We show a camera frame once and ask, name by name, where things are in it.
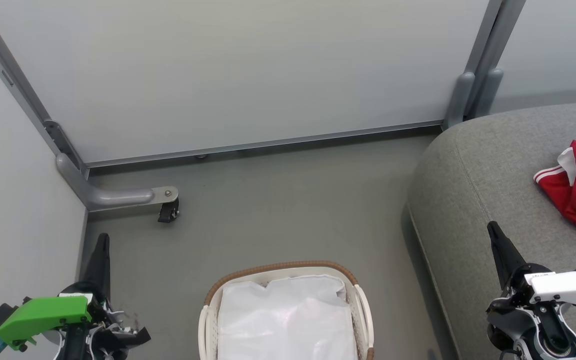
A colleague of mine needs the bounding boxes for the grey fabric sofa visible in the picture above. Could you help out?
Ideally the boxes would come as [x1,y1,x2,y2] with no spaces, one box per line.
[407,100,576,360]

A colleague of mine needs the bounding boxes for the white glossy liner bag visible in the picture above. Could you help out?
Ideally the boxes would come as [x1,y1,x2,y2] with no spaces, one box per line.
[216,275,359,360]

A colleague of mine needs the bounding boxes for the dark grey partition post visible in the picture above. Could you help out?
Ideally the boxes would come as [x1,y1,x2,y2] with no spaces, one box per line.
[470,0,527,121]

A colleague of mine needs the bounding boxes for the grey corner partition post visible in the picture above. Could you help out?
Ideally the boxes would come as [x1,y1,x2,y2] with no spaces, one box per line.
[0,0,90,177]

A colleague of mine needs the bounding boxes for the grey partition bottom rail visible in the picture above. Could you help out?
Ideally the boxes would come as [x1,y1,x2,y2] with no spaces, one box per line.
[85,120,444,169]

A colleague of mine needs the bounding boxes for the grey partition foot bracket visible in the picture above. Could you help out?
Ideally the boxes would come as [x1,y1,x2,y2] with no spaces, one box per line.
[56,152,180,212]

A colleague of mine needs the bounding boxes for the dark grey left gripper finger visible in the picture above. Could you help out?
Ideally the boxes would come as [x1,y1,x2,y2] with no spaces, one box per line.
[79,232,112,301]

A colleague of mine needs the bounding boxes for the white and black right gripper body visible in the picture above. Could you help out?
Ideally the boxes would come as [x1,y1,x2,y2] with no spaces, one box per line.
[507,262,576,319]

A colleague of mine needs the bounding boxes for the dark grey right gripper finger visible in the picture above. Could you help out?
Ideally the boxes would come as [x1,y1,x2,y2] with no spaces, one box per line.
[487,221,527,292]

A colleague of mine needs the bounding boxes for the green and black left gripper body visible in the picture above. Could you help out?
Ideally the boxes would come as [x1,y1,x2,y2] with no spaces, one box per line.
[0,281,152,352]

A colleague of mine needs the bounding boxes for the light grey partition post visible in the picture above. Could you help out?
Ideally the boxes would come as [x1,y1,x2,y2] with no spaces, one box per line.
[443,0,504,130]

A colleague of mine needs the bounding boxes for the black caster wheel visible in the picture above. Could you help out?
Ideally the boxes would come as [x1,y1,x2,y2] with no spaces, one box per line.
[157,199,180,224]

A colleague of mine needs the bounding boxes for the white laundry basket brown rim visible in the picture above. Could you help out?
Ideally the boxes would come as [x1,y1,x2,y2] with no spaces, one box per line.
[198,260,375,360]

